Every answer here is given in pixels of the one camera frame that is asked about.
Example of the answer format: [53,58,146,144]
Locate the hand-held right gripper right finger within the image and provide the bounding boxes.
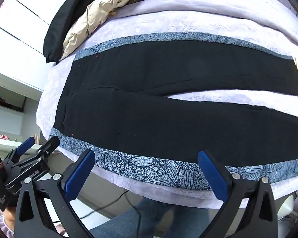
[198,150,286,238]

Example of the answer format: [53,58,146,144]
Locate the white plastic object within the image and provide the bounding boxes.
[276,195,298,222]

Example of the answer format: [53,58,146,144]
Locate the white wardrobe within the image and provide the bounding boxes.
[0,0,82,62]

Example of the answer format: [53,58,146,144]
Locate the black cable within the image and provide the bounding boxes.
[52,190,144,225]

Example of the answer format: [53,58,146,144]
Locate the black pants with floral stripe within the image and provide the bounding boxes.
[52,33,298,190]

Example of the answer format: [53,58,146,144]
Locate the purple plush blanket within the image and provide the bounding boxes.
[36,0,298,210]

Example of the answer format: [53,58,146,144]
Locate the black garment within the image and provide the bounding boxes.
[43,0,115,63]

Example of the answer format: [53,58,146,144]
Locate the white desk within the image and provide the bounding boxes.
[0,68,44,152]

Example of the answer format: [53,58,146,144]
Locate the person's left hand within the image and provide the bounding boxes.
[2,206,16,231]

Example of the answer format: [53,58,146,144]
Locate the beige jacket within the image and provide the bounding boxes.
[61,0,139,61]

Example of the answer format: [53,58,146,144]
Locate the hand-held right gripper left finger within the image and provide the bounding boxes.
[15,149,96,238]

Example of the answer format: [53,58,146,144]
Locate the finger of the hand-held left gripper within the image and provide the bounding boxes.
[12,136,60,169]
[5,136,36,160]

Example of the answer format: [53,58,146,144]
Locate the person's legs in jeans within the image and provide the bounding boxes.
[89,196,224,238]

